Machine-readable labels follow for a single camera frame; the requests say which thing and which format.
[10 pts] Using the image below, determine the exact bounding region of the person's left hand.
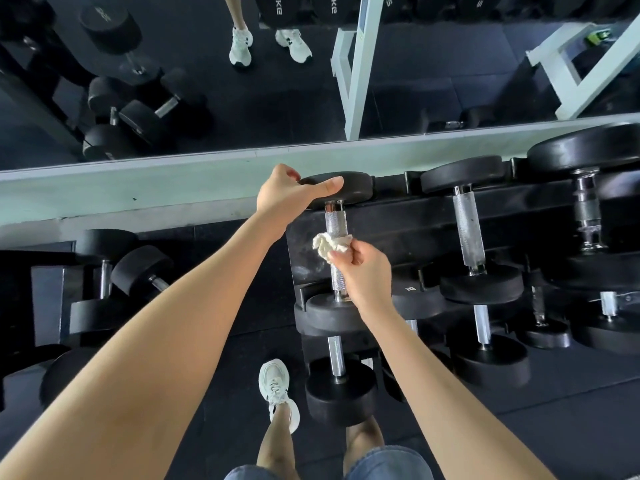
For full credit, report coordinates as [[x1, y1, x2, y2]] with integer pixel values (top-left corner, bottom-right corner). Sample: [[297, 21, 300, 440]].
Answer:
[[255, 163, 345, 231]]

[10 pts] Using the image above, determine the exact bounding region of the person's right hand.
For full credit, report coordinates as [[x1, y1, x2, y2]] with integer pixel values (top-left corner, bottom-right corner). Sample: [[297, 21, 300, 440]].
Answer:
[[327, 239, 393, 321]]

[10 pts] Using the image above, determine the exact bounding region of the white wet wipe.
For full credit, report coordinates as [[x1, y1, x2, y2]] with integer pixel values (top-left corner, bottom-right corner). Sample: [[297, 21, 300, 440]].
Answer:
[[312, 232, 353, 265]]

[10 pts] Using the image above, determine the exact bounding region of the large black dumbbell stepped handle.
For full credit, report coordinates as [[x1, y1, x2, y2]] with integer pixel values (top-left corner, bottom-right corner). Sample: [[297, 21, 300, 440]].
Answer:
[[527, 122, 640, 293]]

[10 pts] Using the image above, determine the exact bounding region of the person's right forearm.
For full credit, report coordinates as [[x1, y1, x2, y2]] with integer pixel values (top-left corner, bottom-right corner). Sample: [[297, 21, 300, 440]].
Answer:
[[357, 307, 556, 480]]

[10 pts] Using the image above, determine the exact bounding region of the person's left forearm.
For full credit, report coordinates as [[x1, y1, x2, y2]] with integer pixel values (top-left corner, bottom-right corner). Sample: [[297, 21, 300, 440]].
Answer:
[[0, 214, 281, 480]]

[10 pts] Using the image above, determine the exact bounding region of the black dumbbell rack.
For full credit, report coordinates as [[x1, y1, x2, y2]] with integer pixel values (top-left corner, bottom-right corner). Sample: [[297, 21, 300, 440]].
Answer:
[[285, 164, 640, 365]]

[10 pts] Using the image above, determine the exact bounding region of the person's left white sneaker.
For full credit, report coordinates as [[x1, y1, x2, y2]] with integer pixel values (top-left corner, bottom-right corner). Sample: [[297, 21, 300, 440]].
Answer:
[[258, 358, 301, 435]]

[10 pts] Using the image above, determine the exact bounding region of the person's right leg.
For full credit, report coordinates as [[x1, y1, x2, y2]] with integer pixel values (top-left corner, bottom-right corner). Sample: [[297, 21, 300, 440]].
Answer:
[[342, 417, 386, 475]]

